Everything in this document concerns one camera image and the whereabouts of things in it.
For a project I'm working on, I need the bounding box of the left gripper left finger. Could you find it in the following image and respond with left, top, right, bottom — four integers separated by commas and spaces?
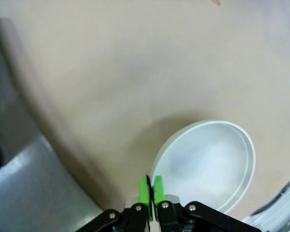
74, 177, 152, 232

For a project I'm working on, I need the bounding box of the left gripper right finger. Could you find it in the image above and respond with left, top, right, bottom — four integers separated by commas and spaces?
153, 175, 261, 232

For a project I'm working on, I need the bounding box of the greyish white bowl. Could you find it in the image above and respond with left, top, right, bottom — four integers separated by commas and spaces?
151, 120, 256, 215

